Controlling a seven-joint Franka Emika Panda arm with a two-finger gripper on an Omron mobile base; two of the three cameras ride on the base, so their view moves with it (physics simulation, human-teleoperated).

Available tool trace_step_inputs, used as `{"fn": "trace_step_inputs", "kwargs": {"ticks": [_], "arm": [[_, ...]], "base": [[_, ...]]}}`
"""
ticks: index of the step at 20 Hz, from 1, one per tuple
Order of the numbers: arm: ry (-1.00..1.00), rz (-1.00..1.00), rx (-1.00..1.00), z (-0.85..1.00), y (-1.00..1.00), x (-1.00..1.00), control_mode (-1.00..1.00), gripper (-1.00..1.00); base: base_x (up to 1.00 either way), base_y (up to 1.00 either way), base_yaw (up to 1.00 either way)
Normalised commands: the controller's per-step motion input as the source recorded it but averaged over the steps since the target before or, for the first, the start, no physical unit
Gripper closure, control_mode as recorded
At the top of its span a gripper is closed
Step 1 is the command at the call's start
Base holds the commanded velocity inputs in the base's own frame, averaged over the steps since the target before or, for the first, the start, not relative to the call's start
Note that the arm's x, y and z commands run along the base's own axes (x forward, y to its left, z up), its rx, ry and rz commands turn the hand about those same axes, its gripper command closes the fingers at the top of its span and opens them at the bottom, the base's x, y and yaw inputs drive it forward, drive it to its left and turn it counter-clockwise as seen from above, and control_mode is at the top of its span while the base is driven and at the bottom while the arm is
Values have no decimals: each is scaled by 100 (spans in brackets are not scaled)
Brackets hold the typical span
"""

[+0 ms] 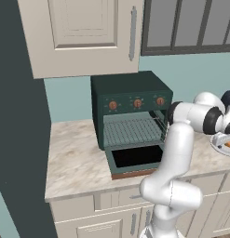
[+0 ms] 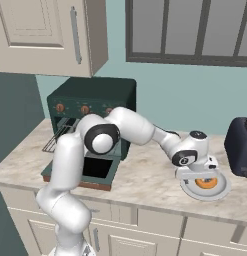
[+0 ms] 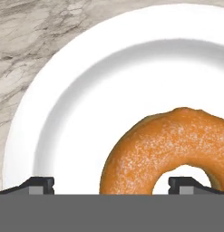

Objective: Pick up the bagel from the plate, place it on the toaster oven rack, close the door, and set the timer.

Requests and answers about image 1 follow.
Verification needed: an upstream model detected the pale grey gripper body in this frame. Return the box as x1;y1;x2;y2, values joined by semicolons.
213;131;230;145

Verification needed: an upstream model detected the white plate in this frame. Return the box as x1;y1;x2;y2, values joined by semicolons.
210;132;230;157

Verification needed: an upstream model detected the beige base cupboard door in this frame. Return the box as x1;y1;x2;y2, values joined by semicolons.
54;207;142;238
140;204;156;238
198;190;230;238

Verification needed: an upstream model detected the dark green toaster oven door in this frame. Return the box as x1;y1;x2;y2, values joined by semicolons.
104;142;166;180

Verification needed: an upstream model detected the dark green toaster oven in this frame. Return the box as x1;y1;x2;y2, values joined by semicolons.
90;70;174;152

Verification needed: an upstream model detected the dark-framed window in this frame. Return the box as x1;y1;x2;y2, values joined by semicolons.
140;0;230;57

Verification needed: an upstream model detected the dark grey tall cabinet side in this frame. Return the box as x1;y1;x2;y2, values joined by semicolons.
0;0;59;238

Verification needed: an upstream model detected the grey wire oven rack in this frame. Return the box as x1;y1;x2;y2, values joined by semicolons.
102;117;168;149

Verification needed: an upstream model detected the brown oven door handle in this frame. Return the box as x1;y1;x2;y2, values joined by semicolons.
111;168;158;181

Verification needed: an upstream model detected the grey base cupboard handle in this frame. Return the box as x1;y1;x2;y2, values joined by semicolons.
145;210;152;228
129;213;138;236

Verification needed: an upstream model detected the beige drawer front with handle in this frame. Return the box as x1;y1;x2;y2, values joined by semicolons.
118;186;152;207

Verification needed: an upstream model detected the grey wall cupboard handle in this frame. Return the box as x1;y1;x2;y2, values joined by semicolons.
128;6;139;62

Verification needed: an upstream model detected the beige wall cupboard door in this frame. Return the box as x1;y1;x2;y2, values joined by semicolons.
17;0;144;80

